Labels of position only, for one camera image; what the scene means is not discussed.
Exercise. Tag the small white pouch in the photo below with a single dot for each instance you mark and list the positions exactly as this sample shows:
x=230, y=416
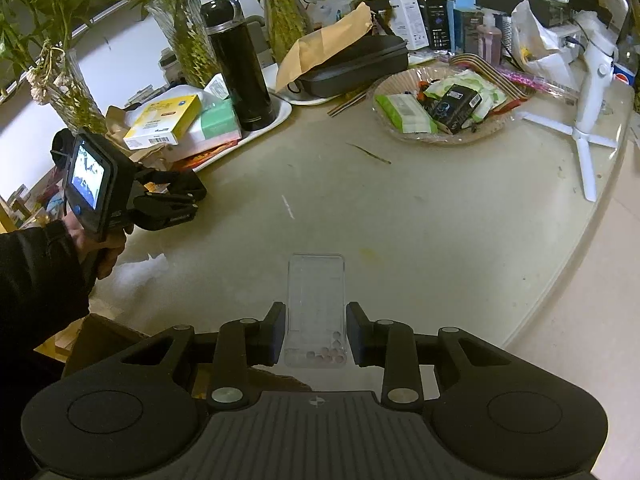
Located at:
x=217, y=87

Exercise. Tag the yellow carton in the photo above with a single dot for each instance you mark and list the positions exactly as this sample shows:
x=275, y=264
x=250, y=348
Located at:
x=162, y=120

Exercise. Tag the black thermos bottle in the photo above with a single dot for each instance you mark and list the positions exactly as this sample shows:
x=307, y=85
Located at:
x=242, y=75

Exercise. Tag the pink bead strand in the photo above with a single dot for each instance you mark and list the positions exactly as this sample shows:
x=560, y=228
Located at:
x=525, y=80

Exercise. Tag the white dish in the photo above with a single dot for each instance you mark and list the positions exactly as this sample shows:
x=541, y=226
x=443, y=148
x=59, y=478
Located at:
x=300, y=100

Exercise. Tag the wide glass vase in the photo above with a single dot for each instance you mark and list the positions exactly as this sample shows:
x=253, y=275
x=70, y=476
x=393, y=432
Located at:
x=190, y=45

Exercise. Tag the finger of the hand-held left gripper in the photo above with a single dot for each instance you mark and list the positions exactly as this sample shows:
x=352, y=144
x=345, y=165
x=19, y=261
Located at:
x=165, y=215
x=175, y=182

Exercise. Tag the narrow glass vase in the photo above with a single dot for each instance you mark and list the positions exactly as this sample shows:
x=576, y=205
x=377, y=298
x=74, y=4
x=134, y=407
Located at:
x=285, y=25

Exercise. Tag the white plastic bag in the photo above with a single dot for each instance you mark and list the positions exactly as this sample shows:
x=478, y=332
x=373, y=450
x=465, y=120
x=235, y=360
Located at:
x=537, y=40

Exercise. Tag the clear plastic case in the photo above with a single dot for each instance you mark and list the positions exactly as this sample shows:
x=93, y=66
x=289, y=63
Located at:
x=315, y=300

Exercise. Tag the white tray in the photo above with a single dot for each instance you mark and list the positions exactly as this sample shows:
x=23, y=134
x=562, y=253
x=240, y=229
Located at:
x=280, y=110

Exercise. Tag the chopsticks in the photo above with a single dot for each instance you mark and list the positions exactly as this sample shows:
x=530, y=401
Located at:
x=350, y=102

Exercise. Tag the brown paper envelope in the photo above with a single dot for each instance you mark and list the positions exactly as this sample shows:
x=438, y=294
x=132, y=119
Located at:
x=320, y=45

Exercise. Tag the white carton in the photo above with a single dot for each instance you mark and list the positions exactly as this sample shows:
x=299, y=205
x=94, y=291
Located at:
x=407, y=15

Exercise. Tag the red flat packet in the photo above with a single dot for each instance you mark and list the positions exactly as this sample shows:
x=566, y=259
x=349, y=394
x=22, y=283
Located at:
x=205, y=155

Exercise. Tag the person's left forearm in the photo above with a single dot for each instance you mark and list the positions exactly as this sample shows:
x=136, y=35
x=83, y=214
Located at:
x=35, y=280

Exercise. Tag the tall black carton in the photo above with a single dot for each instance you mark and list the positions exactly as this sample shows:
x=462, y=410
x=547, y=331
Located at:
x=436, y=17

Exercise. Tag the white green packet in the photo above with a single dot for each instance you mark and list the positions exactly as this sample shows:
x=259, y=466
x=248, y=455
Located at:
x=487, y=92

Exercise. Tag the glass dish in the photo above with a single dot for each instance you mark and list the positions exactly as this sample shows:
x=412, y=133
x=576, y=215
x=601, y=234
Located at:
x=450, y=138

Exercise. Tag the cola bottle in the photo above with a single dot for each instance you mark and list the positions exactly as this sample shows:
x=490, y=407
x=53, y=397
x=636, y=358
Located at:
x=625, y=72

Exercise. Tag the thin stick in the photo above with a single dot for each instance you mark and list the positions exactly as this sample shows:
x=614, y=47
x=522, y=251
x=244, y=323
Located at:
x=369, y=153

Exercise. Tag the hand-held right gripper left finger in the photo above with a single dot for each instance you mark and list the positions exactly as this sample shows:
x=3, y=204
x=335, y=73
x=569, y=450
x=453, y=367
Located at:
x=275, y=335

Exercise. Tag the black bag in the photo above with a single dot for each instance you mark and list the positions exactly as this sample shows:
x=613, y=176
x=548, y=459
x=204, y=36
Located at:
x=60, y=147

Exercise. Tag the black zip case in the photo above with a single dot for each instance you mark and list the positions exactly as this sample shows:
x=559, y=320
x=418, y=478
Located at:
x=355, y=67

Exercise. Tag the wooden side table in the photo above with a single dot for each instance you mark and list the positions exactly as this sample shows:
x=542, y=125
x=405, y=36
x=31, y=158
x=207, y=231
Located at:
x=20, y=205

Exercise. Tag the person's left hand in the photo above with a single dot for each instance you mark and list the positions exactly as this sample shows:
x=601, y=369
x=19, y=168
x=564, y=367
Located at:
x=110, y=257

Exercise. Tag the green tissue box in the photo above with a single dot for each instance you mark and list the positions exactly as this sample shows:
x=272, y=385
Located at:
x=217, y=122

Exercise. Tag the green wipes pack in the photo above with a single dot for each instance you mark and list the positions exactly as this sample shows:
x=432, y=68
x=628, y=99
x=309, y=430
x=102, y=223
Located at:
x=405, y=112

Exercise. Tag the glass jar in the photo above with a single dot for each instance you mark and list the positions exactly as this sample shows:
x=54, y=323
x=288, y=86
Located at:
x=170, y=62

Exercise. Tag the blue carton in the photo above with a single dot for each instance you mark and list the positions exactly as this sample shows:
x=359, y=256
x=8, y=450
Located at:
x=462, y=20

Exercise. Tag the black flat device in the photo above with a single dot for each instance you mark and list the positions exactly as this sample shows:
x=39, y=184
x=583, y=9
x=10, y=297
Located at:
x=520, y=5

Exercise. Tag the white gimbal tripod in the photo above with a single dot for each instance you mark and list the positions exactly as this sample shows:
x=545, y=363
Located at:
x=595, y=85

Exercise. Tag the green leafy plant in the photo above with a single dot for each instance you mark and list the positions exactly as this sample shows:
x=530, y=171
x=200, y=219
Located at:
x=30, y=10

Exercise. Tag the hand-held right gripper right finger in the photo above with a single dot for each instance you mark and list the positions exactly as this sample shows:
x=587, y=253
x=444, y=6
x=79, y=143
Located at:
x=354, y=332

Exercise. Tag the small black carton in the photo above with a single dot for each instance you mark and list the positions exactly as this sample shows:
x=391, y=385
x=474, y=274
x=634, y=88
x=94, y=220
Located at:
x=452, y=105

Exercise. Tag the pink bottle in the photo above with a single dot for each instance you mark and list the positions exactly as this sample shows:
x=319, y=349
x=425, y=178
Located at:
x=489, y=42

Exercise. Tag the brown cardboard box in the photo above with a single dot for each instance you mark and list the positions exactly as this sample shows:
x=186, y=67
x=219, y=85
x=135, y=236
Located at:
x=105, y=335

